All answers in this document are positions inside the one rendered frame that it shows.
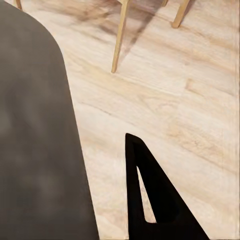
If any trash can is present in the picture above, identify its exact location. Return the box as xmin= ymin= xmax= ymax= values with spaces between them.
xmin=0 ymin=0 xmax=100 ymax=240

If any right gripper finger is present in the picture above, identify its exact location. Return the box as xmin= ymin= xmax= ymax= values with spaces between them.
xmin=125 ymin=133 xmax=210 ymax=240

